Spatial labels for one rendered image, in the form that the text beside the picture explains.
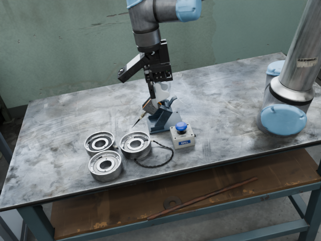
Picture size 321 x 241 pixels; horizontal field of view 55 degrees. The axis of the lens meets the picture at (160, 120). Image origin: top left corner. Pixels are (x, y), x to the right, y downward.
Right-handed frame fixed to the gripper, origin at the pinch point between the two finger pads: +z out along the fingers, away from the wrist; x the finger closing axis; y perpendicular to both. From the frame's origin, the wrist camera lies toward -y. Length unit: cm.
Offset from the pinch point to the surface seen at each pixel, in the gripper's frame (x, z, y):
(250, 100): 14.8, 15.8, 36.1
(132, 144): -2.8, 13.0, -10.2
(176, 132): -3.5, 11.0, 5.3
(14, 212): 28, 69, -87
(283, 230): -6, 73, 45
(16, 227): 18, 70, -83
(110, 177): -17.0, 13.1, -17.1
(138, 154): -9.4, 12.3, -7.8
